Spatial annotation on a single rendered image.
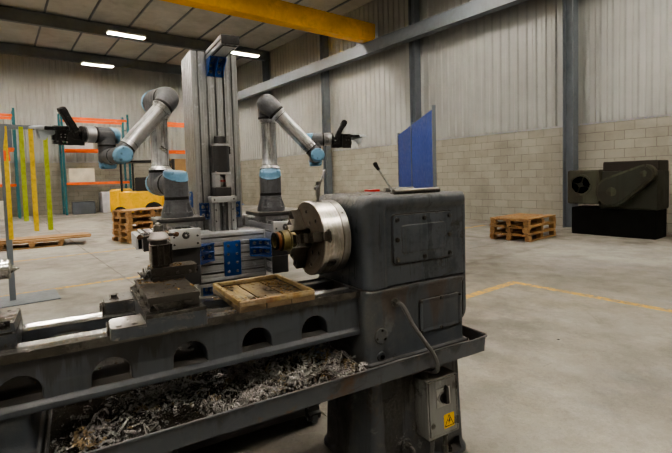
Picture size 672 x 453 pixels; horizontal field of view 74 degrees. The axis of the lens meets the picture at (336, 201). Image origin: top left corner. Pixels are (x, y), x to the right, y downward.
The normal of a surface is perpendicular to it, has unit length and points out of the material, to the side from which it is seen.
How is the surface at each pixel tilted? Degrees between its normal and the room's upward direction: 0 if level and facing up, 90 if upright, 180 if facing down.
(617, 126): 90
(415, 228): 90
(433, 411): 88
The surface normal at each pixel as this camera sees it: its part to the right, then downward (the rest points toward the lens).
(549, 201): -0.79, 0.05
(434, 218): 0.51, 0.03
